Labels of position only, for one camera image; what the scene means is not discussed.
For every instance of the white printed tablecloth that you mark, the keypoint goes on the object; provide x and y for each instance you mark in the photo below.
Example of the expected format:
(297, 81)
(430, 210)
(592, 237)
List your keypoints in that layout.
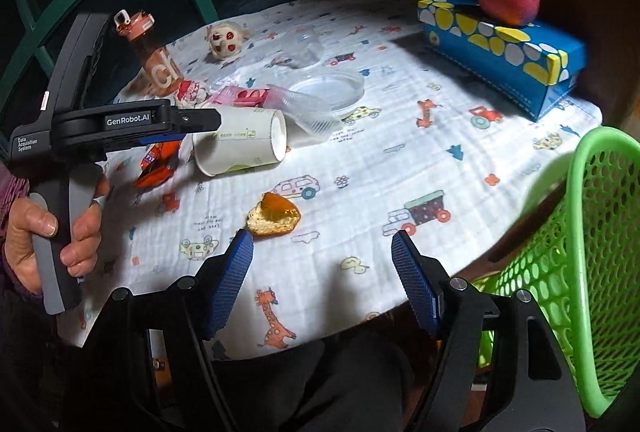
(360, 171)

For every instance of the white paper cup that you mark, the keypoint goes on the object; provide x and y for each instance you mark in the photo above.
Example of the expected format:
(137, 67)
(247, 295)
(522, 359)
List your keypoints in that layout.
(235, 144)

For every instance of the person's left forearm purple sleeve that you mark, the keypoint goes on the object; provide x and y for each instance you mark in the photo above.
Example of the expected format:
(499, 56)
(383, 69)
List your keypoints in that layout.
(12, 192)

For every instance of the orange water bottle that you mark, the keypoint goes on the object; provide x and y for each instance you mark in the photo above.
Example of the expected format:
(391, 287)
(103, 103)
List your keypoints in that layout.
(155, 61)

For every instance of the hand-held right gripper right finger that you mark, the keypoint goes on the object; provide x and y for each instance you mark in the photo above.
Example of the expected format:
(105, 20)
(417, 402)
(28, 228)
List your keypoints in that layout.
(415, 284)

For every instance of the orange snack wrapper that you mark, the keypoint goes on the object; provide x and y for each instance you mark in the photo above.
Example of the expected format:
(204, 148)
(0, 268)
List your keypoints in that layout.
(157, 166)

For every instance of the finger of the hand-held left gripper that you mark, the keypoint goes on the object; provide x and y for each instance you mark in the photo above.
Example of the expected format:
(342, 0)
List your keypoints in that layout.
(197, 119)
(157, 140)

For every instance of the pink snack wrapper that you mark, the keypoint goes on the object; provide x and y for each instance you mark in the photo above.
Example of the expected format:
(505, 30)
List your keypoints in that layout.
(240, 95)

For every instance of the person's left hand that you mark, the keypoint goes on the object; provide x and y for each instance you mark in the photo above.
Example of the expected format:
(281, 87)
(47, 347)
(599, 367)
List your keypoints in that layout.
(80, 237)

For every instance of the small white red-spotted toy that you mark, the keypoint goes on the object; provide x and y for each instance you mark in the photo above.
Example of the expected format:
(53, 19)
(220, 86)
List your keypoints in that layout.
(226, 40)

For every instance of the bread piece with orange glaze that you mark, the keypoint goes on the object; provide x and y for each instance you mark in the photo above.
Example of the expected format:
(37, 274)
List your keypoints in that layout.
(272, 214)

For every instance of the round plastic lid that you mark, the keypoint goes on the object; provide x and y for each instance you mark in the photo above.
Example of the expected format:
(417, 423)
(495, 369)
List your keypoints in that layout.
(330, 89)

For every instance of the green plastic mesh basket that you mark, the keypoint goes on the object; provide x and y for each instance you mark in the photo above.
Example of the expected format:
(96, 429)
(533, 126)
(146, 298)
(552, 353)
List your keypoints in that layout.
(590, 222)

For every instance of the person's legs in black pants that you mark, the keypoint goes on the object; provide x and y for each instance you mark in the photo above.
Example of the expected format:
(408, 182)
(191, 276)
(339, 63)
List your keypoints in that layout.
(325, 387)

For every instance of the crushed clear plastic cup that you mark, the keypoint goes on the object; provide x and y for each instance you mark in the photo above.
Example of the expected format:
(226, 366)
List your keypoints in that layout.
(305, 111)

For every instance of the blue spotted tissue box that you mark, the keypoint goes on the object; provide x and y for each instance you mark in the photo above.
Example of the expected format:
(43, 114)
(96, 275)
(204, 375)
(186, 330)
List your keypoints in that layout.
(500, 56)

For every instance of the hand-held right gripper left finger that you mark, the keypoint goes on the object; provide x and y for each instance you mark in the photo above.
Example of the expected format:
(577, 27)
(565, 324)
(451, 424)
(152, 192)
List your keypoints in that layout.
(232, 282)

